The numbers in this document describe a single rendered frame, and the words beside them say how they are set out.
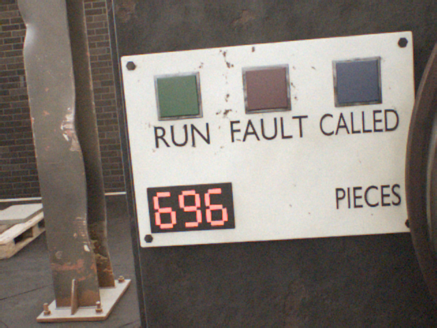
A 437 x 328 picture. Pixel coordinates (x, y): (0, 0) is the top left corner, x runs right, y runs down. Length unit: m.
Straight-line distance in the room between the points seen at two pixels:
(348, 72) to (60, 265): 2.89
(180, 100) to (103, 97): 6.26
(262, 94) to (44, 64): 2.69
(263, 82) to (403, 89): 0.12
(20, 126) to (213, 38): 6.66
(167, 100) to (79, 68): 2.89
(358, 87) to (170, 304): 0.28
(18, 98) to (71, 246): 4.10
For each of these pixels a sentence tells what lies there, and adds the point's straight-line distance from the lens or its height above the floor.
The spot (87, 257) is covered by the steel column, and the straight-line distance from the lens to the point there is 3.23.
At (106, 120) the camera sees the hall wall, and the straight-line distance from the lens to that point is 6.77.
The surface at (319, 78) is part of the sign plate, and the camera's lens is 0.51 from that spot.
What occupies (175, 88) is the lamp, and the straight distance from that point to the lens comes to 0.51.
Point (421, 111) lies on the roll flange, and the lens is 0.46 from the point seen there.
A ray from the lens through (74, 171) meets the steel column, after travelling 3.14.
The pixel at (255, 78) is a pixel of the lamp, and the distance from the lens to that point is 0.51.
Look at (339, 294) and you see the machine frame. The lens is 0.57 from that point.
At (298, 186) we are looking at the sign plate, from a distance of 0.52.
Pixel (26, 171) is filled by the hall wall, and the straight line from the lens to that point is 7.19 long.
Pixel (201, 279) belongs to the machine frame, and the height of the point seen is 1.02.
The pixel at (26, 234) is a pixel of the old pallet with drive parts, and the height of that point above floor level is 0.05.
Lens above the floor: 1.21
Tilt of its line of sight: 8 degrees down
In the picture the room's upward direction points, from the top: 5 degrees counter-clockwise
